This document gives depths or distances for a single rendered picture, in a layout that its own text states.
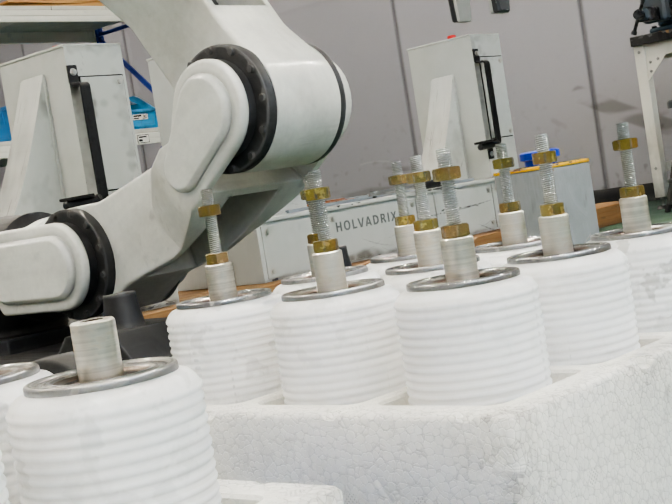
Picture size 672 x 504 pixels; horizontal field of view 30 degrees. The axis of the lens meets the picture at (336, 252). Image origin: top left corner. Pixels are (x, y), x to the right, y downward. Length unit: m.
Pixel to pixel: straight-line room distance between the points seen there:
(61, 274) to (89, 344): 0.98
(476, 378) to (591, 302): 0.13
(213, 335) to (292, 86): 0.48
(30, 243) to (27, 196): 1.71
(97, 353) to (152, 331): 0.73
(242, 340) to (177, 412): 0.36
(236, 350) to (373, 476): 0.19
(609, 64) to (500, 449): 5.91
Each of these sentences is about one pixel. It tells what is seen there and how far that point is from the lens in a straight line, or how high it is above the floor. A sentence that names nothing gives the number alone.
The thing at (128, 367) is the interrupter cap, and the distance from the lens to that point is 0.64.
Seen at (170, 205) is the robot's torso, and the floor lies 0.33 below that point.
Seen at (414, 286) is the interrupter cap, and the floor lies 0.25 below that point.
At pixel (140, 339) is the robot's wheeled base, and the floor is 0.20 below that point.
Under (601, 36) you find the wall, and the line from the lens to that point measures 6.63.
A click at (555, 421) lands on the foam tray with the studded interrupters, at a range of 0.78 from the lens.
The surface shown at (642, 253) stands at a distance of 0.98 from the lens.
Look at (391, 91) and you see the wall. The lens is 7.41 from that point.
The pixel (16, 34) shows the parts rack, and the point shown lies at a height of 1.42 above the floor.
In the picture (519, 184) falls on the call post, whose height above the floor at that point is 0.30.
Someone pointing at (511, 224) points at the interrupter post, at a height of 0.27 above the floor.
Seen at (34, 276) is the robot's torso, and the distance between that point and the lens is 1.64.
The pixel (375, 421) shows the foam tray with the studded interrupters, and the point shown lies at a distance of 0.80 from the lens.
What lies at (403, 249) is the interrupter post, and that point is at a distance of 1.15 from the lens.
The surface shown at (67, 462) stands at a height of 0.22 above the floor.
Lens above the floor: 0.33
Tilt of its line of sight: 3 degrees down
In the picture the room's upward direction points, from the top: 9 degrees counter-clockwise
